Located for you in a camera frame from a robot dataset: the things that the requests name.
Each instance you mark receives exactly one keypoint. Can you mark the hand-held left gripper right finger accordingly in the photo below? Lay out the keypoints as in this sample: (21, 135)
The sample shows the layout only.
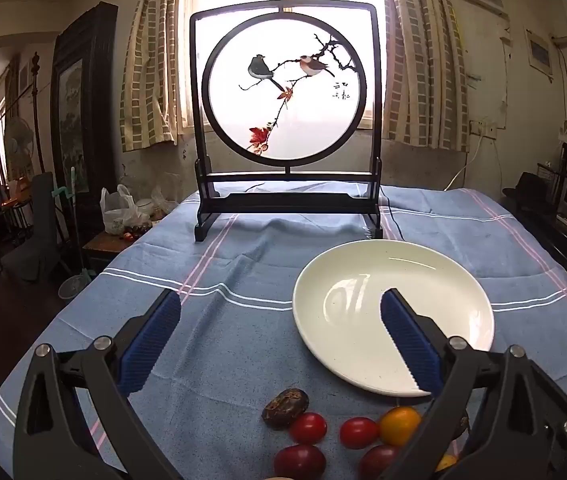
(408, 340)

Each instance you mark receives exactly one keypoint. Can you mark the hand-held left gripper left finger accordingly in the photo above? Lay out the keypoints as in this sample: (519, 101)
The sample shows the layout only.
(148, 340)

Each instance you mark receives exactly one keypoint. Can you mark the white round plate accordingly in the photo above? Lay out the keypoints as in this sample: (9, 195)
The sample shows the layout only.
(343, 340)

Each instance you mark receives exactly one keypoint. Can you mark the yellow orange tomato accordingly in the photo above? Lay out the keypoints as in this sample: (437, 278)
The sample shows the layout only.
(399, 425)

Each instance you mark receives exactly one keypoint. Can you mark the dark purple tomato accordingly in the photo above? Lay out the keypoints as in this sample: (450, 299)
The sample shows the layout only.
(377, 461)

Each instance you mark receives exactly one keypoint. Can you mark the dark red tomato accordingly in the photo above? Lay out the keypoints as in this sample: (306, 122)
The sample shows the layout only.
(299, 462)

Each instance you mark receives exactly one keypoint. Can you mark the black media shelf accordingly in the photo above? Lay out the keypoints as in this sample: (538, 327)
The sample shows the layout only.
(563, 245)

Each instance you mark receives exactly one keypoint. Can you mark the small wooden side table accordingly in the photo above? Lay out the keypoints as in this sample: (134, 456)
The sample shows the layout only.
(106, 250)

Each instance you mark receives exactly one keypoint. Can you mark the blue striped tablecloth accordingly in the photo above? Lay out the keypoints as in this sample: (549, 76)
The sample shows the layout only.
(213, 260)

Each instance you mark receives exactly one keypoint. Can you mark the white plastic bag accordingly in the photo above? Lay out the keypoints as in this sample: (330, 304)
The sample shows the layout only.
(118, 212)

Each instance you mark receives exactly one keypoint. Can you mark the clear plastic bag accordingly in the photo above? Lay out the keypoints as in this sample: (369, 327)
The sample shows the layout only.
(163, 205)

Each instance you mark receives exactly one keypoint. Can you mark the black hat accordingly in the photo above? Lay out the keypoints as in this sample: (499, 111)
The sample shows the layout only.
(528, 190)

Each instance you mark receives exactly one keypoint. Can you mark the dark grey chair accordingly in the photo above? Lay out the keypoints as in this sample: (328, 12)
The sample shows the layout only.
(41, 230)

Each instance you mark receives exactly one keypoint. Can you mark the bird painting table screen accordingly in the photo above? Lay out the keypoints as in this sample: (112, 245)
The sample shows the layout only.
(283, 201)

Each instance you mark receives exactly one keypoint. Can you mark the standing fan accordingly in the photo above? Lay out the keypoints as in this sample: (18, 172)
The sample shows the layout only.
(19, 147)

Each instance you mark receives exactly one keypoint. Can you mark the wooden coat stand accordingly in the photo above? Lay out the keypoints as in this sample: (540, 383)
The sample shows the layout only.
(37, 110)

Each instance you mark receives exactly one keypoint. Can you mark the checked curtain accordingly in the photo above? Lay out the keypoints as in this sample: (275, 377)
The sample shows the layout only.
(423, 60)
(148, 60)

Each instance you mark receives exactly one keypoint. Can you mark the wall power socket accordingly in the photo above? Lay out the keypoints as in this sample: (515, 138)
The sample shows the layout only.
(483, 128)

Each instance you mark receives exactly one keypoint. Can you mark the dark framed wall painting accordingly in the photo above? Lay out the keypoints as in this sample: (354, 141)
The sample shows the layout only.
(76, 110)

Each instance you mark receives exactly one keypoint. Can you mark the small framed wall picture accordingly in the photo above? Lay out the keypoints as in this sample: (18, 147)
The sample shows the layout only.
(539, 54)

